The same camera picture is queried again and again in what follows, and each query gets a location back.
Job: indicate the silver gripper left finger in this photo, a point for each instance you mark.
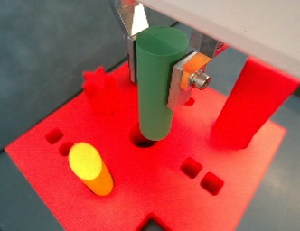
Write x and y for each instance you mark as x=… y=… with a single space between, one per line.
x=132 y=21

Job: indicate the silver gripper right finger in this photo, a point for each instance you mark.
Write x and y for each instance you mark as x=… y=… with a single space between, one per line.
x=188 y=70

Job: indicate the green round cylinder peg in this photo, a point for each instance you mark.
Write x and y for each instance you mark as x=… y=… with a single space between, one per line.
x=159 y=47

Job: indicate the red foam peg board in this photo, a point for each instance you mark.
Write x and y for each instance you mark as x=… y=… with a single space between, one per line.
x=182 y=182

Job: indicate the yellow round peg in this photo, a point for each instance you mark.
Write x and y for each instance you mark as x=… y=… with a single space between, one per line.
x=88 y=167

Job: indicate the red rectangular block peg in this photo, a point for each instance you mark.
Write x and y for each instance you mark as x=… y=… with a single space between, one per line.
x=259 y=91

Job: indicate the red star-shaped peg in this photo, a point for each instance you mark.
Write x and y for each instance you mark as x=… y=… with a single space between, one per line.
x=100 y=90

